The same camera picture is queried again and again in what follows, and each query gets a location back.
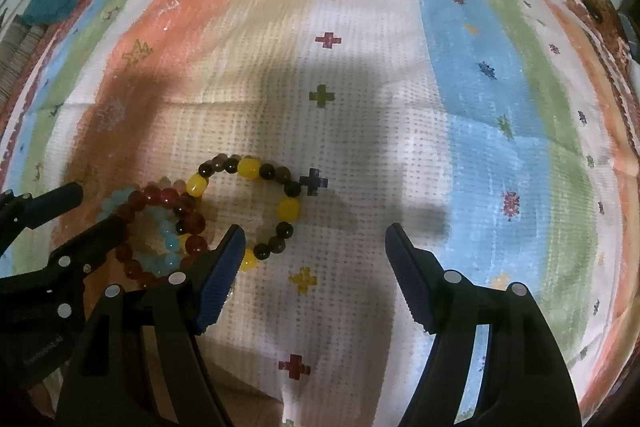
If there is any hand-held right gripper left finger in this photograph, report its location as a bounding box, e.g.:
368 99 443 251
54 223 247 427

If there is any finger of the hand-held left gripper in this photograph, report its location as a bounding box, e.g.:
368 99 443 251
0 181 85 253
49 216 132 279

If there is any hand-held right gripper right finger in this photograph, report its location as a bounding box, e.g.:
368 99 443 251
385 223 583 427

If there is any dark red bead bracelet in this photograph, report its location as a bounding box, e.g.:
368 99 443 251
114 186 209 282

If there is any light blue bead bracelet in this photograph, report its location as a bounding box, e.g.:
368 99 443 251
99 188 182 278

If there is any yellow and dark bead bracelet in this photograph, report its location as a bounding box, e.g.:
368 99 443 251
184 153 304 274

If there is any striped pastel cloth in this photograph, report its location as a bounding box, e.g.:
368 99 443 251
0 0 640 427

